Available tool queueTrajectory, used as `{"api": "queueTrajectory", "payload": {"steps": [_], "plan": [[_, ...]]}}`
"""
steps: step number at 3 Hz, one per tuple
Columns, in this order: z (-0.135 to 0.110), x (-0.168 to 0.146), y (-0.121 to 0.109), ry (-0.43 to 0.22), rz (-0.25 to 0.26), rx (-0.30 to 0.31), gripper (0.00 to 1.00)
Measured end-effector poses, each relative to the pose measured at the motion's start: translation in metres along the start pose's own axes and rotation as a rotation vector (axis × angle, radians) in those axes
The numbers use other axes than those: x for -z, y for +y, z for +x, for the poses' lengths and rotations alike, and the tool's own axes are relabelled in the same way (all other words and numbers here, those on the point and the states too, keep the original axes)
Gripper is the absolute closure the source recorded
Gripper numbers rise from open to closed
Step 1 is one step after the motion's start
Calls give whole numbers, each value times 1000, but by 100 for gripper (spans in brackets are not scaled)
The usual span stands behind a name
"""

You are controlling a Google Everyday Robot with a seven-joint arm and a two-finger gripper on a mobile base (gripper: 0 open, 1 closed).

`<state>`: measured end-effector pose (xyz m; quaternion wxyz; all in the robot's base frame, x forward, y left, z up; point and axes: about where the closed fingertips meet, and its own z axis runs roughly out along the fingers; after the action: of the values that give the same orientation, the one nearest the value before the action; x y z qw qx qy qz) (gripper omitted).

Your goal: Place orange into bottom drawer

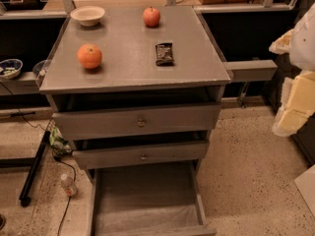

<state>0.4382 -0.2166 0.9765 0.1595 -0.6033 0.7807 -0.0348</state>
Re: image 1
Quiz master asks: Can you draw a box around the middle grey drawer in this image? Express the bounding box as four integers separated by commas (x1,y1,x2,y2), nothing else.
73,141,209,169

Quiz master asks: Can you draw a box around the grey side shelf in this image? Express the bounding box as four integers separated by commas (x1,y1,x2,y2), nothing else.
223,60,277,83

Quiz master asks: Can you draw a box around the black cable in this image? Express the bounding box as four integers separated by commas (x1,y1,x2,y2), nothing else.
0,82,77,236

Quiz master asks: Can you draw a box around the white bowl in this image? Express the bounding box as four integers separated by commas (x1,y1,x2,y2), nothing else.
70,6,105,27

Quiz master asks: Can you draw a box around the clear glass bowl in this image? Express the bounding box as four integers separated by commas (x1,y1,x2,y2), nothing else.
32,60,51,76

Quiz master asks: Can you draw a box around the grey drawer cabinet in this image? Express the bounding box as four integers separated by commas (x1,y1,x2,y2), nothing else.
38,5,232,182

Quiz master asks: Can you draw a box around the red apple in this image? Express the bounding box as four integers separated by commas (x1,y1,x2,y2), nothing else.
143,7,160,28

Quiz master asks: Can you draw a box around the grey drawer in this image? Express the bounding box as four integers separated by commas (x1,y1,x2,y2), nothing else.
53,103,221,141
87,162,217,236
73,141,209,169

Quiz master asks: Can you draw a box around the orange fruit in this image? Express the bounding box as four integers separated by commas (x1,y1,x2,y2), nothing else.
77,43,102,69

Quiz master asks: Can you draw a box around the bottom grey drawer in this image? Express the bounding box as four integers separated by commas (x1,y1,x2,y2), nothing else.
87,162,217,236

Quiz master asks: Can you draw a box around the clear plastic bottle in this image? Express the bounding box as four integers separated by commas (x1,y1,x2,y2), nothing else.
60,174,77,197

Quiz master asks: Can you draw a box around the top grey drawer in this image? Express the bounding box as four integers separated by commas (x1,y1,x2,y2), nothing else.
53,103,221,141

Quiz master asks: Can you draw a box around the green snack bag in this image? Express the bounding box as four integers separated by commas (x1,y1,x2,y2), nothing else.
49,127,72,157

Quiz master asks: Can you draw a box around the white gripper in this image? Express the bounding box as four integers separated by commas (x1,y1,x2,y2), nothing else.
269,4,315,137

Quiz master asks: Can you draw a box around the dark snack packet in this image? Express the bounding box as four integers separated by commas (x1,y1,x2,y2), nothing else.
156,42,174,66

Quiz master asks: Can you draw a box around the blue patterned bowl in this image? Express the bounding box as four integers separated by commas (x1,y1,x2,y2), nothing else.
0,59,23,79

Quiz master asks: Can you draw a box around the black stand leg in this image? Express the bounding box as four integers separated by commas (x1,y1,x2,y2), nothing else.
19,131,50,207

